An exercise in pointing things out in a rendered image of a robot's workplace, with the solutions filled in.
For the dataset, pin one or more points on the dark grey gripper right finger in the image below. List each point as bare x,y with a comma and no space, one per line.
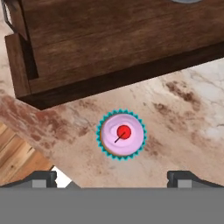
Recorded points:
180,178

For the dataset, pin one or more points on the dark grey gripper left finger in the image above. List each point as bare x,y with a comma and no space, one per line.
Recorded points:
43,178

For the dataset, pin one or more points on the pink frosted cupcake with cherry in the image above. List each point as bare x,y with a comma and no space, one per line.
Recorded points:
122,134

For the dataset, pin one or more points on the dark brown wooden tray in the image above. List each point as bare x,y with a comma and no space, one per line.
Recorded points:
110,49

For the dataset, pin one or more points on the grey bowl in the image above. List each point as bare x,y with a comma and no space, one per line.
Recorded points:
186,1

